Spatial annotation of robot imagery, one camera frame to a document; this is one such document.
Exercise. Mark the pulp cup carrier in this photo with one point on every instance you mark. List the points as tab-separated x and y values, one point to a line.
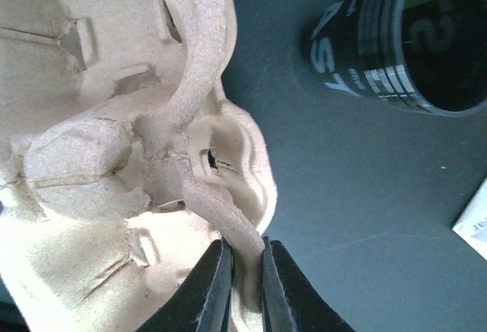
97	236

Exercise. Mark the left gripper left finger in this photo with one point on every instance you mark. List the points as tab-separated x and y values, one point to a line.
202	303

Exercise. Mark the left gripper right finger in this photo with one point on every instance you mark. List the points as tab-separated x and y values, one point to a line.
290	302

